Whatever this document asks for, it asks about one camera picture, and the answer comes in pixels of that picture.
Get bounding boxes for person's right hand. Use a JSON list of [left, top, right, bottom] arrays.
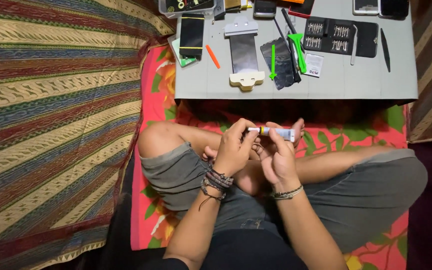
[[252, 119, 306, 187]]

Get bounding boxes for person's left hand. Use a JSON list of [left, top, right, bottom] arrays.
[[214, 118, 261, 177]]

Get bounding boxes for white glue tube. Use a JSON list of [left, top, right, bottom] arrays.
[[247, 126, 296, 143]]

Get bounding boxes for person's right leg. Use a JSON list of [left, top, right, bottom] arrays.
[[202, 145, 416, 196]]

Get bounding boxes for person's leg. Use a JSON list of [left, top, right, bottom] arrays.
[[137, 120, 269, 196], [202, 145, 416, 196]]

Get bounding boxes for person's left leg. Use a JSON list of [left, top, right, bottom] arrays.
[[137, 120, 269, 196]]

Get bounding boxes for cream plastic clamp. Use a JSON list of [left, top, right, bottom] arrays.
[[229, 71, 266, 92]]

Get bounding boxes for person's grey shorts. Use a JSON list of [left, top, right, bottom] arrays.
[[139, 142, 429, 254]]

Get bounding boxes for orange plastic stick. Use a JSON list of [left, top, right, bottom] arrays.
[[205, 44, 221, 70]]

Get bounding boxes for black glass panel in clamps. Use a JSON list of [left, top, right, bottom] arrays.
[[229, 34, 259, 74]]

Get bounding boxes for thin green pry stick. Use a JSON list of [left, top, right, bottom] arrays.
[[268, 44, 278, 81]]

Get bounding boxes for loose black glass panel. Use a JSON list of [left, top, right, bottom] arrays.
[[259, 37, 296, 91]]

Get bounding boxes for person's black shirt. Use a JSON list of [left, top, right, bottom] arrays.
[[141, 229, 308, 270]]

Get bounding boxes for red floral mat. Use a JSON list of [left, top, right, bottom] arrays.
[[130, 44, 410, 270]]

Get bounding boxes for small white packet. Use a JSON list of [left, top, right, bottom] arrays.
[[303, 53, 325, 79]]

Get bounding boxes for wide green pry tool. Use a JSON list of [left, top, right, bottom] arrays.
[[287, 32, 308, 74]]

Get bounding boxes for black phone with yellow bands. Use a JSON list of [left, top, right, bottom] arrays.
[[179, 13, 206, 57]]

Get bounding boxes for grey plastic clamp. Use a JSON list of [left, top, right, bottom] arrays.
[[224, 16, 259, 37]]

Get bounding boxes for thin black rod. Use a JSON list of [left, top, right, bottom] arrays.
[[273, 16, 292, 54]]

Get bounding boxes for silver tweezers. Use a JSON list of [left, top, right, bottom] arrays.
[[350, 24, 359, 66]]

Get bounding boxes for long black pry stick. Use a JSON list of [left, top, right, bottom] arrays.
[[280, 8, 302, 83]]

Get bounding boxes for small black block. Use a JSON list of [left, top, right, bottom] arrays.
[[214, 0, 227, 22]]

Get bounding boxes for stack of cards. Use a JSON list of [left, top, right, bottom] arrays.
[[224, 0, 253, 12]]

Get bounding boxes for clear plastic box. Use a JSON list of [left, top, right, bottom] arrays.
[[158, 0, 217, 19]]

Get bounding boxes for black screwdriver bit case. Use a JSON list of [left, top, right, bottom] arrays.
[[303, 16, 379, 59]]

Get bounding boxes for red-edged phone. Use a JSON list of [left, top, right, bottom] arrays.
[[287, 0, 316, 19]]

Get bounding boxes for black pointed spudger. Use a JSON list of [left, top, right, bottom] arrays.
[[380, 28, 392, 73]]

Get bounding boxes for white phone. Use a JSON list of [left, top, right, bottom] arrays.
[[352, 0, 380, 16]]

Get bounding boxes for striped woven cloth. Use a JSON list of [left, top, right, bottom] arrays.
[[0, 0, 177, 270]]

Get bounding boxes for braided grey wrist bracelet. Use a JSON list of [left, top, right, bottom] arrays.
[[270, 184, 304, 200]]

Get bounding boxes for dark beaded wrist bracelets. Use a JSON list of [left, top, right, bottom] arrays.
[[199, 165, 235, 211]]

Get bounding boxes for dark phone with grey frame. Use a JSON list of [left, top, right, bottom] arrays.
[[253, 0, 277, 19]]

